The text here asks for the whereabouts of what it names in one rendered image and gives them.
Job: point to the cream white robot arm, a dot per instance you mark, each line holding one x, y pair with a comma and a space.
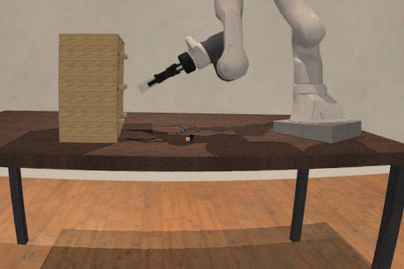
311, 102

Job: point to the tan wooden chest of drawers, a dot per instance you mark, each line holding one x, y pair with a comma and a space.
88, 88

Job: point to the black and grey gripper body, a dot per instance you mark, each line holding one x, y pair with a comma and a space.
187, 62

